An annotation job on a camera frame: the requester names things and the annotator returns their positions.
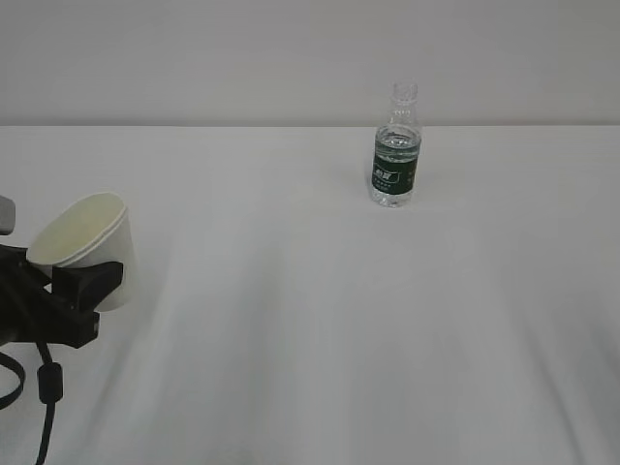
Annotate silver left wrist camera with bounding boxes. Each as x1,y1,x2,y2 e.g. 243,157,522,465
0,196,16,236

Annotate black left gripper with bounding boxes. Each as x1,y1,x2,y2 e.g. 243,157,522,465
1,245,124,349

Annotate black left strap loop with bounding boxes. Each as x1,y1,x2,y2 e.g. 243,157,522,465
0,351,26,411

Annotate clear green-label water bottle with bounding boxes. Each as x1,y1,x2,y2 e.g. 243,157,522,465
370,81,422,208

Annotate white paper cup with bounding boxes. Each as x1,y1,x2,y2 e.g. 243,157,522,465
26,192,137,312

